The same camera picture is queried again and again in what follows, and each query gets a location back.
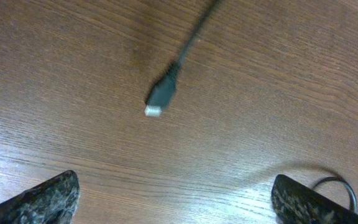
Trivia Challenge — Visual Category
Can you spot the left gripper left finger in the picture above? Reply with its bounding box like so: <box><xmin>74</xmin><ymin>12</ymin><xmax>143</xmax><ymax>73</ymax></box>
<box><xmin>0</xmin><ymin>170</ymin><xmax>80</xmax><ymax>224</ymax></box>

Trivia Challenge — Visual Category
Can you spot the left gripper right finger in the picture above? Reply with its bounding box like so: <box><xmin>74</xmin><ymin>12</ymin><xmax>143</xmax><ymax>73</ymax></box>
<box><xmin>271</xmin><ymin>174</ymin><xmax>358</xmax><ymax>224</ymax></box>

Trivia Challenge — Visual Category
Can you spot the black separated usb cable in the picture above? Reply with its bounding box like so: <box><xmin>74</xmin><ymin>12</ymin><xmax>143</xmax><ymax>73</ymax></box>
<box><xmin>144</xmin><ymin>0</ymin><xmax>222</xmax><ymax>118</ymax></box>

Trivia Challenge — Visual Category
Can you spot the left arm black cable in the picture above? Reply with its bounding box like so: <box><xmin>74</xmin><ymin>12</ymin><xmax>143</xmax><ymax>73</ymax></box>
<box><xmin>312</xmin><ymin>176</ymin><xmax>358</xmax><ymax>214</ymax></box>

